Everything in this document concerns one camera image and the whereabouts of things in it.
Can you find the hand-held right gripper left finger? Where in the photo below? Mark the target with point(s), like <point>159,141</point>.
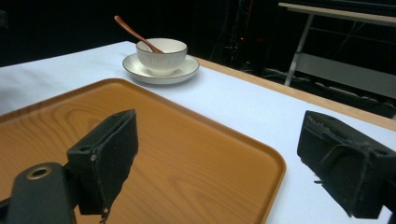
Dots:
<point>107,161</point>

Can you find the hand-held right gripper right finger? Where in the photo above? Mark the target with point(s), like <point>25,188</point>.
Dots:
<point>348,161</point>

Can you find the white metal-framed table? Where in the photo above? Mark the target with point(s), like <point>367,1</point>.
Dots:
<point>336,62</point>

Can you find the wooden tray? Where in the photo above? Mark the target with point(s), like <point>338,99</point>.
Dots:
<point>186,161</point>

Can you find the white tablecloth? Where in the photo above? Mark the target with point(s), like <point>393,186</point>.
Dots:
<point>236,109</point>

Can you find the white ribbed bowl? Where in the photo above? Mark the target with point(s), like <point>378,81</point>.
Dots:
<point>162,57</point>

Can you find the wooden spoon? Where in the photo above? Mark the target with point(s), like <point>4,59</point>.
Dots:
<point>134,32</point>

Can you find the white saucer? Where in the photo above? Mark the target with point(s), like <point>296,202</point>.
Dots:
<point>183,70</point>

